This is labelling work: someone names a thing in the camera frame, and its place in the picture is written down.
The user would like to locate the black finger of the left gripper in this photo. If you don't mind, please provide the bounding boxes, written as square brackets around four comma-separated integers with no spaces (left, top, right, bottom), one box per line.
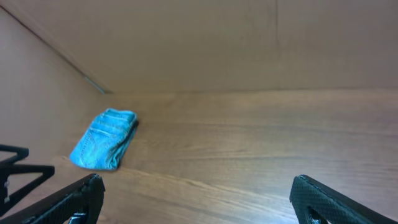
[1,144,29,165]
[1,164,55,216]

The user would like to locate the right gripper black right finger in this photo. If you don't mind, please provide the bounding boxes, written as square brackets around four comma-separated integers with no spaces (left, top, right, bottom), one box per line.
[289,175,397,224]

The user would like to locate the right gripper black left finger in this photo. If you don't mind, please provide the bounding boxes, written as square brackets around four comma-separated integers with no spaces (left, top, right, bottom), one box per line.
[1,174,105,224]

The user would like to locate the blue denim jeans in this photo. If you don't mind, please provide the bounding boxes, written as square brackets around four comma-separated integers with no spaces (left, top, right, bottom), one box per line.
[69,108,138,171]

